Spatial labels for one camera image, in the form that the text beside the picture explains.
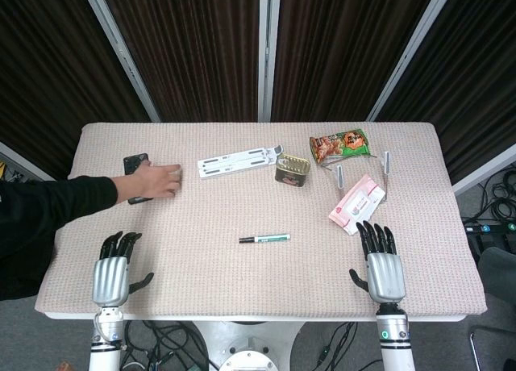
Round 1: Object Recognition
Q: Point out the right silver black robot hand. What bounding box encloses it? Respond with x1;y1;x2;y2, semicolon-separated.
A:
348;220;406;304

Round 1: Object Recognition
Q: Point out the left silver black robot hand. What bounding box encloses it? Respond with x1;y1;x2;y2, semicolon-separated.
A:
91;231;156;307

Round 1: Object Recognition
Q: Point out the person's bare hand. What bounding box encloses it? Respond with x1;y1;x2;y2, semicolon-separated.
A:
132;163;183;200

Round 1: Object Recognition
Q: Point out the black smartphone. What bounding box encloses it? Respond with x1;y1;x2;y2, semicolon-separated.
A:
123;152;155;206

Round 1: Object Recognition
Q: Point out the green white marker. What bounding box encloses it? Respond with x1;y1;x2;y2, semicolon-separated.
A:
252;233;292;244

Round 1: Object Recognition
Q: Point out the person's black sleeved forearm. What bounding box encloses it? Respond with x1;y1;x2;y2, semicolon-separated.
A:
52;174;140;237

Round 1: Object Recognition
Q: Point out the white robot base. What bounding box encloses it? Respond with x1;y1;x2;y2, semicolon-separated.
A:
189;320;307;371

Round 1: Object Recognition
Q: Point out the pink wet wipes pack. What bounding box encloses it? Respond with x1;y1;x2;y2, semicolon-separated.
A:
328;174;387;236

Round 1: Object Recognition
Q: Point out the white folding laptop stand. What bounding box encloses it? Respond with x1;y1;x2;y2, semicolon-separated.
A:
197;144;285;180

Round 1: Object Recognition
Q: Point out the person's black clothed body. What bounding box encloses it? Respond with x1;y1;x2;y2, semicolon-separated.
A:
0;180;81;302

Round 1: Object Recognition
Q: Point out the black power strip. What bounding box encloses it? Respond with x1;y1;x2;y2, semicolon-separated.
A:
463;220;516;236

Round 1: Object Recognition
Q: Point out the pink waffle table cloth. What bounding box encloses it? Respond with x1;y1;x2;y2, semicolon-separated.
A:
34;123;488;318

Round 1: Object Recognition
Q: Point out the luncheon meat can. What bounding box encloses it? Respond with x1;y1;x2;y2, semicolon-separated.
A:
275;152;312;190

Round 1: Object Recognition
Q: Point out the dark brown ribbed panel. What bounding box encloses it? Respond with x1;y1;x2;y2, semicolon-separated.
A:
270;0;440;123
0;0;152;181
98;0;261;123
377;0;516;185

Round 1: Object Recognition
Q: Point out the white table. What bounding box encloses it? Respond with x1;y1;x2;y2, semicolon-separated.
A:
44;311;468;323

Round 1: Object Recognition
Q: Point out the orange green snack bag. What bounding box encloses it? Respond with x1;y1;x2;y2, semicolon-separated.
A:
309;128;371;165

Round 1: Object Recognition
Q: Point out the black cable bundle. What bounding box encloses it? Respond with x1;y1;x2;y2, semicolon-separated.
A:
459;169;516;227
120;320;210;371

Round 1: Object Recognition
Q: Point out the metal chair frame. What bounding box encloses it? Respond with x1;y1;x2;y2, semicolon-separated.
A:
468;325;516;371

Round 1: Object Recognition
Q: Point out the aluminium partition post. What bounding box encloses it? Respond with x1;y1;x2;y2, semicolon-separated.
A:
365;0;459;123
0;140;57;182
79;0;161;123
257;0;282;123
451;144;516;195

